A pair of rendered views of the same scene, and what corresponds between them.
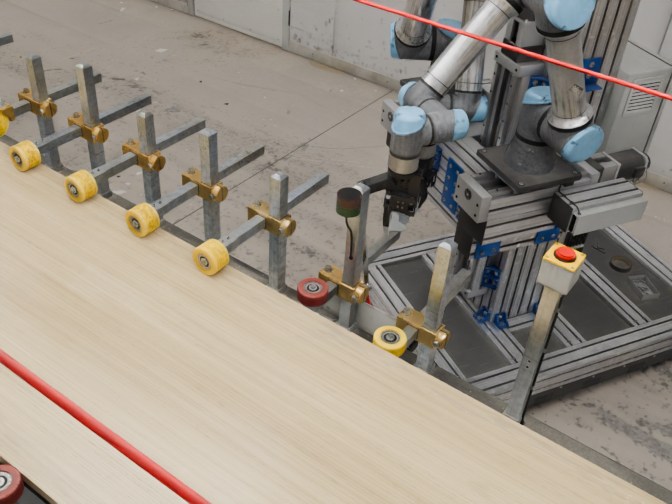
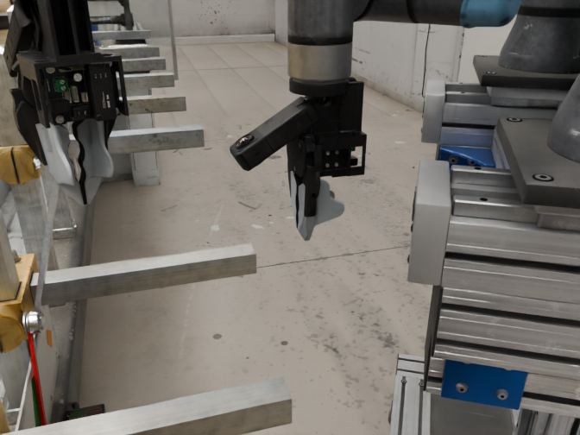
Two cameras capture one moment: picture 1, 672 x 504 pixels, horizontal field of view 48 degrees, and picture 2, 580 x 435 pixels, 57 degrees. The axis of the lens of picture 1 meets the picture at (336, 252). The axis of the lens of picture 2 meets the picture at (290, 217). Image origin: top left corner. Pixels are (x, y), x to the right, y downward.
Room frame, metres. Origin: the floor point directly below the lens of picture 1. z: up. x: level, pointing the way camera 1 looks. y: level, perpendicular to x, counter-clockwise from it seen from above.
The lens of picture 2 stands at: (1.36, -0.62, 1.20)
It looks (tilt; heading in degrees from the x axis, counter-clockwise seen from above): 25 degrees down; 41
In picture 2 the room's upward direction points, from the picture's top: straight up
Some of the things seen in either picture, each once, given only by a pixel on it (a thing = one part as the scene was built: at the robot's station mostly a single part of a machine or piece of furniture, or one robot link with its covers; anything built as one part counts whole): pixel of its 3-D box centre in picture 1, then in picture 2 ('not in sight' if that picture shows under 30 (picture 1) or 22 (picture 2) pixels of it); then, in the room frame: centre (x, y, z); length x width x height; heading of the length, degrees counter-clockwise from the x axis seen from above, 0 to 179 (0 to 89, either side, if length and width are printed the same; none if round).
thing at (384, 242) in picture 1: (354, 268); (81, 284); (1.62, -0.06, 0.84); 0.43 x 0.03 x 0.04; 147
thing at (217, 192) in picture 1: (204, 186); not in sight; (1.81, 0.39, 0.95); 0.13 x 0.06 x 0.05; 57
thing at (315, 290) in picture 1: (312, 302); not in sight; (1.45, 0.05, 0.85); 0.08 x 0.08 x 0.11
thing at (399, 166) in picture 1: (403, 159); not in sight; (1.60, -0.15, 1.21); 0.08 x 0.08 x 0.05
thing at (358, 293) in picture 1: (342, 285); (6, 301); (1.54, -0.03, 0.85); 0.13 x 0.06 x 0.05; 57
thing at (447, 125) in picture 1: (440, 123); not in sight; (1.66, -0.23, 1.29); 0.11 x 0.11 x 0.08; 26
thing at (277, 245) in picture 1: (277, 246); (31, 210); (1.66, 0.16, 0.86); 0.03 x 0.03 x 0.48; 57
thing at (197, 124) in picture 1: (145, 150); (65, 84); (1.97, 0.61, 0.95); 0.50 x 0.04 x 0.04; 147
